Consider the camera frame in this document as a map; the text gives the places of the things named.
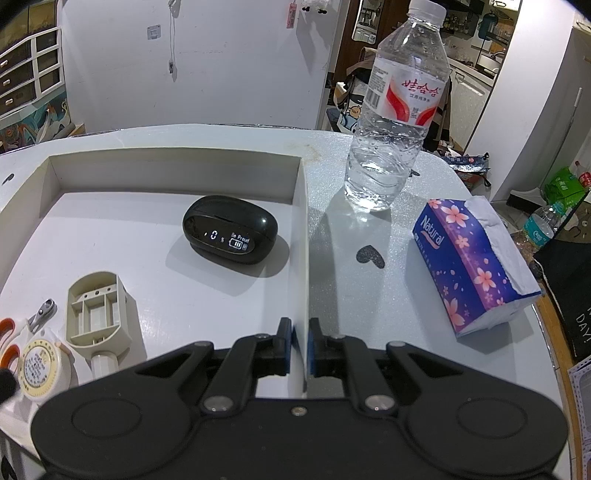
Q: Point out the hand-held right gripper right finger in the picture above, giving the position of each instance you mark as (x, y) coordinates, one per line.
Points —
(314, 348)

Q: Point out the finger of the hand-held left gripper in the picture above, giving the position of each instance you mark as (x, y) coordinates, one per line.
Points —
(5, 385)

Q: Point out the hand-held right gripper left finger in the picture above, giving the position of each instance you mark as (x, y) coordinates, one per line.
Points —
(287, 348)

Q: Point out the round white tape measure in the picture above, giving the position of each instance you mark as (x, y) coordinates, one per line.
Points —
(44, 369)

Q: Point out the beige plastic watch tool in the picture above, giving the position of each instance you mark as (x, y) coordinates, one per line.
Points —
(97, 309)

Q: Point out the black earbud case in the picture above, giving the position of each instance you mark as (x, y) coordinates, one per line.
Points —
(231, 230)

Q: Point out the white cardboard box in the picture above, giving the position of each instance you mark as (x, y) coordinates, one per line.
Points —
(152, 300)

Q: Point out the purple floral tissue pack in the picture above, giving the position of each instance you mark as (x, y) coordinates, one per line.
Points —
(466, 267)

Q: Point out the clear plastic water bottle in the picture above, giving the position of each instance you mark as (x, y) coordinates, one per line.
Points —
(392, 138)

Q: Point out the blue snack bag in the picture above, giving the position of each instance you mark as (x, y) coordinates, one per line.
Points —
(466, 168)

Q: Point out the white cartoon tote bag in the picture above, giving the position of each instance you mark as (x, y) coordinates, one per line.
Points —
(353, 110)

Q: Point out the small teal label bottle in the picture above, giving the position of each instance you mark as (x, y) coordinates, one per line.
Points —
(541, 226)

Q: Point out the black shopping bag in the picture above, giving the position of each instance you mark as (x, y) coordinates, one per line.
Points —
(568, 286)

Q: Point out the painted cabinet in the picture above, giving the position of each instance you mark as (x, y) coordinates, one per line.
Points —
(32, 124)

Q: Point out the green plastic bag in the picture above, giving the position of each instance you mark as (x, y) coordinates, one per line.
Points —
(568, 187)

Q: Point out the white plastic drawer unit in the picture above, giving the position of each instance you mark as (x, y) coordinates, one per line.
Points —
(27, 74)

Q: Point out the pink hanging tag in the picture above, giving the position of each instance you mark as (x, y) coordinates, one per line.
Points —
(292, 14)

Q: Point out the white plush sheep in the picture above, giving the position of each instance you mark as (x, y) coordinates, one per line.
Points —
(315, 4)

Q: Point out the teal hanging bag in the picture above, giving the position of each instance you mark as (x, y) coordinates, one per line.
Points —
(487, 23)

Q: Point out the small wall plate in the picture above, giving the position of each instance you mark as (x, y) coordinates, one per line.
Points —
(154, 32)

